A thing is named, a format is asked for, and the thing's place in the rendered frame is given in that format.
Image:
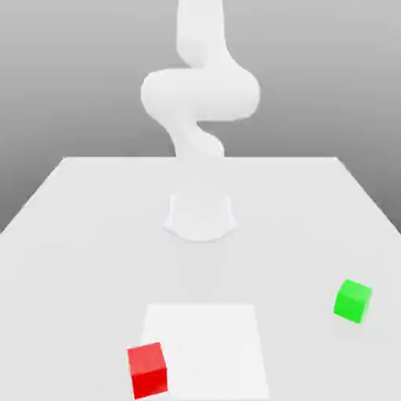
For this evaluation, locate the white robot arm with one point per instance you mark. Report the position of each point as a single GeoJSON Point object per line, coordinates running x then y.
{"type": "Point", "coordinates": [200, 94]}

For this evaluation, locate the small green cube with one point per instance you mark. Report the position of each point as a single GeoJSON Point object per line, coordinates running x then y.
{"type": "Point", "coordinates": [352, 300]}

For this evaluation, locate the small red cube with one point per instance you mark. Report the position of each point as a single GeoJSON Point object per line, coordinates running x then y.
{"type": "Point", "coordinates": [147, 369]}

